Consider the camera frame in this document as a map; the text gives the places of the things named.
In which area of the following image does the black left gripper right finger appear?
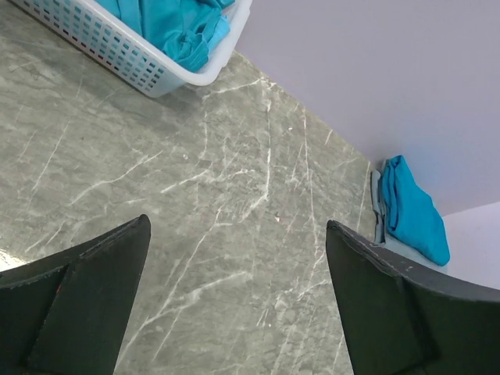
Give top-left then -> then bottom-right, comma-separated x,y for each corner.
326,220 -> 499,374

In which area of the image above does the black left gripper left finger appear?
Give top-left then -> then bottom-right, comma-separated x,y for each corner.
1,215 -> 151,374

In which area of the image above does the folded grey-blue t-shirt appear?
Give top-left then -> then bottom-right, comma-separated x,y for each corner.
370,159 -> 448,270

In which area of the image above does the folded teal t-shirt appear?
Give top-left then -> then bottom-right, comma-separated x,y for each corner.
380,155 -> 451,267

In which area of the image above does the white plastic laundry basket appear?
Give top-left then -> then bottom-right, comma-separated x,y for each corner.
13,1 -> 252,98

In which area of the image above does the crumpled light blue shirt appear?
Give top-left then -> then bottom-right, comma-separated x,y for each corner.
98,0 -> 234,73

